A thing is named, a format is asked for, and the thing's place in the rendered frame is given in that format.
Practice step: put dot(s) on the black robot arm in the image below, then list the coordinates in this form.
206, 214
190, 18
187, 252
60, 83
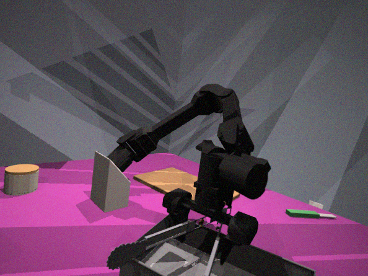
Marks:
233, 165

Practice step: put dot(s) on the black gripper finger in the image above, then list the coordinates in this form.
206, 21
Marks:
228, 244
179, 218

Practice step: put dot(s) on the light wooden board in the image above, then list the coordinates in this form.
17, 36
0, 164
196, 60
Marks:
166, 180

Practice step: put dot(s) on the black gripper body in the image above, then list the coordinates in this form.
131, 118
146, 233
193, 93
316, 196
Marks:
209, 201

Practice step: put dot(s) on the grey oval container with orange lid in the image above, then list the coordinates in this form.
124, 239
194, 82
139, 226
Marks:
20, 179

